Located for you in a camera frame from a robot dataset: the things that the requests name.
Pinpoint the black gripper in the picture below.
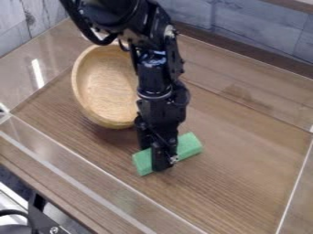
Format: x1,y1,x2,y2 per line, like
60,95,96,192
133,83,192,173

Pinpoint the green rectangular block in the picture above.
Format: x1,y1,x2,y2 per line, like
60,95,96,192
132,132,203,176

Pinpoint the wooden bowl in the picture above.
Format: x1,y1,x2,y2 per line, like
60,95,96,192
70,45,137,129

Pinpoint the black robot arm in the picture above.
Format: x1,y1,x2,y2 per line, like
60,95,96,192
58,0,191,172

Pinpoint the black table leg bracket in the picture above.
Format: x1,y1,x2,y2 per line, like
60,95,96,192
28,193,69,234

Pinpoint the black cable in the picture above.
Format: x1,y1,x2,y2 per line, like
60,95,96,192
0,208,30,220

